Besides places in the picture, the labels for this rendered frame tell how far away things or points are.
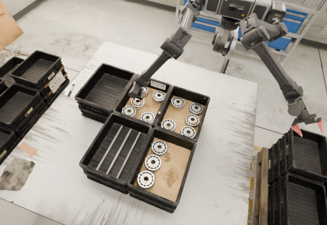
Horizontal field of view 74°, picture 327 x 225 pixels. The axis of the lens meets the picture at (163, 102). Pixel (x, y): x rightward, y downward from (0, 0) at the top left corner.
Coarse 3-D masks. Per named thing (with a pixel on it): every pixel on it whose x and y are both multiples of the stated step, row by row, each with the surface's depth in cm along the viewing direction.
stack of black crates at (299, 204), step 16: (288, 176) 174; (272, 192) 188; (288, 192) 166; (304, 192) 177; (320, 192) 172; (272, 208) 180; (288, 208) 159; (304, 208) 170; (320, 208) 167; (272, 224) 172; (288, 224) 152; (304, 224) 163; (320, 224) 162
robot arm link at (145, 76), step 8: (168, 40) 108; (160, 56) 116; (168, 56) 114; (176, 56) 113; (152, 64) 124; (160, 64) 120; (144, 72) 133; (152, 72) 128; (136, 80) 139; (144, 80) 137
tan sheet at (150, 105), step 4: (148, 88) 174; (148, 92) 171; (148, 96) 169; (128, 100) 165; (148, 100) 166; (152, 100) 167; (128, 104) 163; (148, 104) 164; (152, 104) 164; (156, 104) 165; (160, 104) 165; (144, 108) 161; (148, 108) 162; (152, 108) 162; (156, 108) 162; (140, 112) 159; (152, 112) 160; (156, 112) 160; (136, 116) 156
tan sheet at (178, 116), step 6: (174, 96) 171; (186, 102) 168; (192, 102) 168; (168, 108) 163; (186, 108) 164; (168, 114) 160; (174, 114) 160; (180, 114) 160; (186, 114) 161; (162, 120) 156; (174, 120) 157; (180, 120) 157; (168, 126) 153; (180, 126) 154; (198, 126) 155; (180, 132) 151
